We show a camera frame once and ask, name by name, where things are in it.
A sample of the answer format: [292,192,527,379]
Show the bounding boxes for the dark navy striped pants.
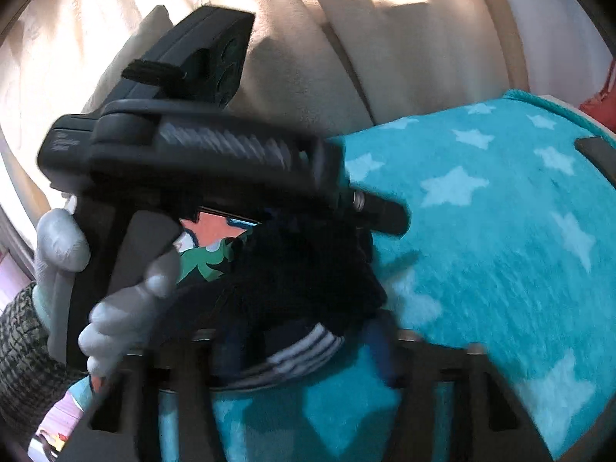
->
[151,214,387,390]

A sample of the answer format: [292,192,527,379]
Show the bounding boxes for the beige floral print cushion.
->
[82,5,173,114]

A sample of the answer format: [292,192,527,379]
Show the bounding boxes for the beige curtain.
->
[1,0,529,245]

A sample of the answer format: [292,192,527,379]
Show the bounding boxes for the red bag on floor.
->
[579,60,616,132]

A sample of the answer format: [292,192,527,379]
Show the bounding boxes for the grey knit sleeve forearm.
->
[0,284,85,449]

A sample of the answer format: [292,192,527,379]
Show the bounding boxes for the grey gloved left hand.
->
[32,209,183,378]

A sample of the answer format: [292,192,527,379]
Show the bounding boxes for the turquoise cartoon fleece blanket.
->
[213,90,615,461]

